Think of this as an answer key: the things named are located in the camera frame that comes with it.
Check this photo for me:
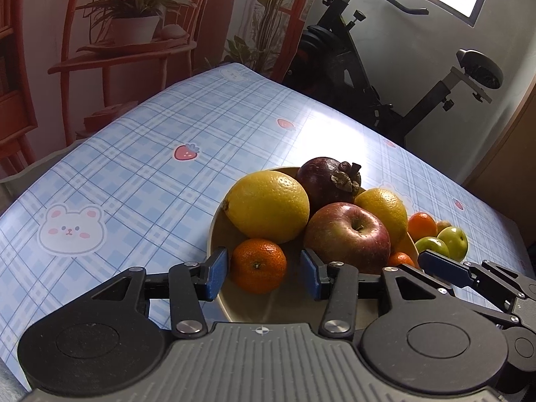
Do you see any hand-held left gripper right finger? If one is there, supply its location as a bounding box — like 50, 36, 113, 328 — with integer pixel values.
300, 248, 455, 338

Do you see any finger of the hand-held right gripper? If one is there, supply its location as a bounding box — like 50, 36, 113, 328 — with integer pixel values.
418, 250, 536, 328

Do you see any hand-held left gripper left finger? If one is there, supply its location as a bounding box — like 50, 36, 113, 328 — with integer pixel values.
90, 248, 229, 339

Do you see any small green apple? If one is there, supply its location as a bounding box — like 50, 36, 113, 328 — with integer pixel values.
414, 237, 451, 258
438, 226, 469, 262

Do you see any small tangerine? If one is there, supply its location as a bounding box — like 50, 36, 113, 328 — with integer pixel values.
230, 239, 288, 294

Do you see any round cream plate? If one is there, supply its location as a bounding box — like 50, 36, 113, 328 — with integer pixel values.
205, 166, 420, 323

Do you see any red apple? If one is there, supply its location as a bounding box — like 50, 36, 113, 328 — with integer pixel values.
304, 202, 391, 275

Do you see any large yellow orange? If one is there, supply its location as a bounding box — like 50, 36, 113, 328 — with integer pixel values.
222, 170, 311, 244

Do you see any large tangerine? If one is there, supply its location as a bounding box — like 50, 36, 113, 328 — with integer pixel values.
407, 212, 438, 241

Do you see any dark purple mangosteen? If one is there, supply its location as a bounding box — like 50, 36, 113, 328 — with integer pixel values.
296, 157, 363, 214

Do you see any wooden cabinet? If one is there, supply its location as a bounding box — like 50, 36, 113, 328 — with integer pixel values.
463, 90, 536, 229

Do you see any blue plaid tablecloth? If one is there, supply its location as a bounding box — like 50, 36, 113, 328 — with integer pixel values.
0, 62, 526, 390

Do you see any black exercise bike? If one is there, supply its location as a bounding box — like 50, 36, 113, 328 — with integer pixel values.
281, 0, 504, 143

